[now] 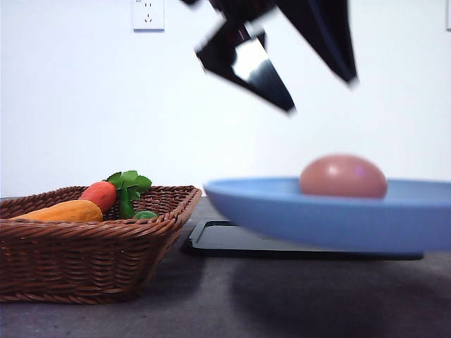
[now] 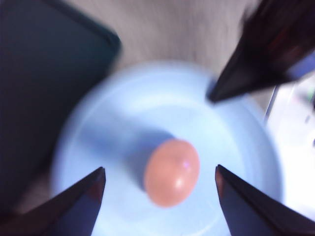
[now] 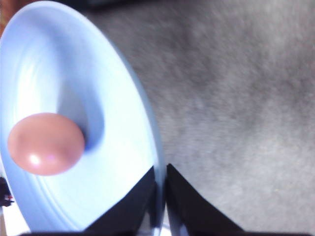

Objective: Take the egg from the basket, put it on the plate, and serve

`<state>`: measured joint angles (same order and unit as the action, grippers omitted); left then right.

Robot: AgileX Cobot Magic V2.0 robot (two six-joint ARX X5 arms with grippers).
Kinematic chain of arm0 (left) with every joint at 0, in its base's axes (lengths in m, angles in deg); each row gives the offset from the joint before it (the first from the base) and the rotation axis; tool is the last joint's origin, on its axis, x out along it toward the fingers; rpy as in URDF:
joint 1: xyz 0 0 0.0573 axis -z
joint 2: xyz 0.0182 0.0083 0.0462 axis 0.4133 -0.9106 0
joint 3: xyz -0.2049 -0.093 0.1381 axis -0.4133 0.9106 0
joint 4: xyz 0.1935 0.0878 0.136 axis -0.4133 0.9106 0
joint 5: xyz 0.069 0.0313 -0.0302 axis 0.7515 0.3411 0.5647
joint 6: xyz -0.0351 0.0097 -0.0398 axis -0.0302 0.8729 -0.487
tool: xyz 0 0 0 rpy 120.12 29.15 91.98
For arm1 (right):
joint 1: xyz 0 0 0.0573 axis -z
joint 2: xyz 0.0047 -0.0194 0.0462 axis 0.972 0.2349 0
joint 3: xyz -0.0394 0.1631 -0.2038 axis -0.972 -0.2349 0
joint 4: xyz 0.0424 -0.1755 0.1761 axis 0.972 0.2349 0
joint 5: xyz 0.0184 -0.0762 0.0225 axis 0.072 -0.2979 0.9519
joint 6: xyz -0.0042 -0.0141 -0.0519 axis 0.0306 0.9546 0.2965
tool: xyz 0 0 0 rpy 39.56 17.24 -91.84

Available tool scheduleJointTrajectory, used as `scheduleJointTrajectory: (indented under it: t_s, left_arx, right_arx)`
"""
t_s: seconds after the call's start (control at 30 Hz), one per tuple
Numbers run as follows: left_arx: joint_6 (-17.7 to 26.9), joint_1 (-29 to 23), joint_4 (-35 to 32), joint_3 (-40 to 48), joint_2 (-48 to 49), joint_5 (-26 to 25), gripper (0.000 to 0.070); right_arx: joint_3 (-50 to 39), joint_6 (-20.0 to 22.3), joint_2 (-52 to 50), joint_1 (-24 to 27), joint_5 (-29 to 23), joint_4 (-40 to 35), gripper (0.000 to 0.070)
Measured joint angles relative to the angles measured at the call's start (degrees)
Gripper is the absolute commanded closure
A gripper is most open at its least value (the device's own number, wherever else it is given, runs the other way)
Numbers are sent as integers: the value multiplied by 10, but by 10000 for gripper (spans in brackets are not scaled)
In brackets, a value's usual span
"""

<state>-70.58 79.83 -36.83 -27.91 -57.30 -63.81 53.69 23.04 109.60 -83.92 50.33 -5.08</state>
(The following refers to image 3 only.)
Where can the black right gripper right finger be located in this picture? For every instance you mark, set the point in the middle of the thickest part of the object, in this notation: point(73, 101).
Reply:
point(195, 216)

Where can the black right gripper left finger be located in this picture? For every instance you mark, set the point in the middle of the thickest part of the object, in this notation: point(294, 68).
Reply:
point(133, 212)

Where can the pink egg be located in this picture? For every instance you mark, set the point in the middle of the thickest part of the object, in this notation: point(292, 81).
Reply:
point(46, 144)

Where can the blue plate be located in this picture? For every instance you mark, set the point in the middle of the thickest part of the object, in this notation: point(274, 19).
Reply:
point(55, 60)

